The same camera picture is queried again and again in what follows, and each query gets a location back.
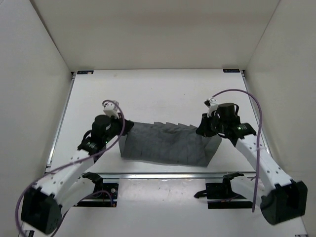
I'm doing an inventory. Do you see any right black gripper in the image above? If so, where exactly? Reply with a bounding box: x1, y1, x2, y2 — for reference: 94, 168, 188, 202
197, 112, 227, 138

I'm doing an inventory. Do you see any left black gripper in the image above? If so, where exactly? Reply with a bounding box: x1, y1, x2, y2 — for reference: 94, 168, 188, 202
105, 110, 134, 140

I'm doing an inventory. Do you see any grey pleated skirt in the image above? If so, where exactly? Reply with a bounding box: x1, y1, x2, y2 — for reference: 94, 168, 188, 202
118, 122, 222, 167

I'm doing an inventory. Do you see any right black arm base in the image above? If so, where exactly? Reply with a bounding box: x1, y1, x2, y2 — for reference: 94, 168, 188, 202
194, 172, 252, 209

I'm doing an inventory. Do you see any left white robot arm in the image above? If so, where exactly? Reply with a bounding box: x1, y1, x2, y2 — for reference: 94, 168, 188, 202
21, 115, 134, 235

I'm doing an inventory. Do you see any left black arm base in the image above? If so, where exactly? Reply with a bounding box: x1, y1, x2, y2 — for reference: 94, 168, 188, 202
76, 179, 119, 208

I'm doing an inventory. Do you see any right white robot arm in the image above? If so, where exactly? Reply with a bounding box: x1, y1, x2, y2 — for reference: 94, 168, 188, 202
196, 99, 308, 225

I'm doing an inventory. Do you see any right blue corner label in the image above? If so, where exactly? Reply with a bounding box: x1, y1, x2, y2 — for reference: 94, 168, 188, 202
223, 69, 240, 73

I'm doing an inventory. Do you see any blue corner label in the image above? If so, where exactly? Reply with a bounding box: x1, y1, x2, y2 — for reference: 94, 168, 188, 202
77, 70, 94, 75
223, 69, 240, 73

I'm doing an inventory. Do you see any left blue corner label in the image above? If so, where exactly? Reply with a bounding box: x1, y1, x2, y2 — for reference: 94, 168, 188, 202
77, 70, 94, 75

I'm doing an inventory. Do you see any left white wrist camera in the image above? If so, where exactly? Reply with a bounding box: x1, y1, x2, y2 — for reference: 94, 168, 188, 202
102, 100, 119, 119

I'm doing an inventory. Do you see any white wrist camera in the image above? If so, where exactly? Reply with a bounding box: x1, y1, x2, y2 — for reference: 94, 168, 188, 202
204, 97, 220, 118
102, 100, 119, 119

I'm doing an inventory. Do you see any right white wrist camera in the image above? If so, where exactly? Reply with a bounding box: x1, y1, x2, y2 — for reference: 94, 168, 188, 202
204, 97, 220, 118

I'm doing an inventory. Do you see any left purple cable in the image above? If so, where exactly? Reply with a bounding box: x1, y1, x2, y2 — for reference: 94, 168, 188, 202
14, 99, 126, 233

